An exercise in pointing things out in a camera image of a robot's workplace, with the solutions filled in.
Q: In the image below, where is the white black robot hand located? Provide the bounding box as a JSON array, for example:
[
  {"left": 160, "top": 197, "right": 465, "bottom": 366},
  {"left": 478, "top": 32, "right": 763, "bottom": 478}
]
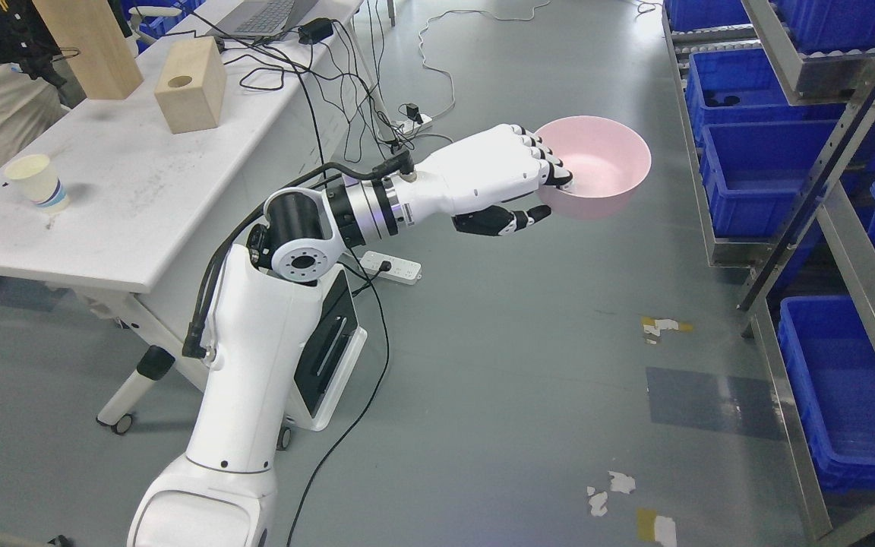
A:
[{"left": 393, "top": 124, "right": 573, "bottom": 236}]

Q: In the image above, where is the pink plastic bowl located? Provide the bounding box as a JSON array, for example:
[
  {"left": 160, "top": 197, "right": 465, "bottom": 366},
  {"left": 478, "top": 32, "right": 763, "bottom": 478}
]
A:
[{"left": 537, "top": 115, "right": 652, "bottom": 220}]

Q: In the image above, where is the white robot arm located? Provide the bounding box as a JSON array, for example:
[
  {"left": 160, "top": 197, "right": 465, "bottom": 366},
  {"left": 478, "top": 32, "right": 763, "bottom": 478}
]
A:
[{"left": 126, "top": 151, "right": 415, "bottom": 546}]

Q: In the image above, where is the steel shelf rack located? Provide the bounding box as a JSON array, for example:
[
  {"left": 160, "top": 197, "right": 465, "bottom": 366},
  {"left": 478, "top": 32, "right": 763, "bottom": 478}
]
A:
[{"left": 661, "top": 1, "right": 875, "bottom": 546}]

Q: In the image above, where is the white power strip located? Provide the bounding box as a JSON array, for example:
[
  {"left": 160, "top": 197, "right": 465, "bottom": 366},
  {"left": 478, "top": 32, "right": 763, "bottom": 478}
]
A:
[{"left": 359, "top": 251, "right": 422, "bottom": 285}]

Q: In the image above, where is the black power adapter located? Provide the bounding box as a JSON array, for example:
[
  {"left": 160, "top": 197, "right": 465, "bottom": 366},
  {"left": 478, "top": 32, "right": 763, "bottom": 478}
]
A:
[{"left": 297, "top": 17, "right": 334, "bottom": 45}]

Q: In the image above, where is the laptop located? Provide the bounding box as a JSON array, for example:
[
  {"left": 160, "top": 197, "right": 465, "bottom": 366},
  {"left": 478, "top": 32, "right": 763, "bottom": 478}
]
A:
[{"left": 206, "top": 1, "right": 318, "bottom": 40}]

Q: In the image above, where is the wooden block with hole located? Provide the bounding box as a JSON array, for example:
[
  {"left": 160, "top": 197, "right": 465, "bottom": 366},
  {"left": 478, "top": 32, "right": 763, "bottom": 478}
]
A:
[{"left": 155, "top": 36, "right": 228, "bottom": 134}]

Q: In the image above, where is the white desk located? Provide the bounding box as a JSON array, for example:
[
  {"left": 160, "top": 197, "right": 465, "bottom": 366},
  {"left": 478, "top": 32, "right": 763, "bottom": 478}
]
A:
[{"left": 0, "top": 1, "right": 377, "bottom": 389}]

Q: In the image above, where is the tall wooden block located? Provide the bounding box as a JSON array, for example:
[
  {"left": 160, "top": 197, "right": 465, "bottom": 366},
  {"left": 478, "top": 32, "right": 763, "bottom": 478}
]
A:
[{"left": 34, "top": 1, "right": 143, "bottom": 100}]

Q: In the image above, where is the paper cup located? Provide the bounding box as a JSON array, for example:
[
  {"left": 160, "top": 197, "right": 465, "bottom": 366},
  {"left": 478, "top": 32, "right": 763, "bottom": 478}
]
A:
[{"left": 4, "top": 153, "right": 71, "bottom": 214}]

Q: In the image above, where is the person in beige trousers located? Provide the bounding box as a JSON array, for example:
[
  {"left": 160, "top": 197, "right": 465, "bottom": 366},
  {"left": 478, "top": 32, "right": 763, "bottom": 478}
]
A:
[{"left": 0, "top": 1, "right": 86, "bottom": 169}]

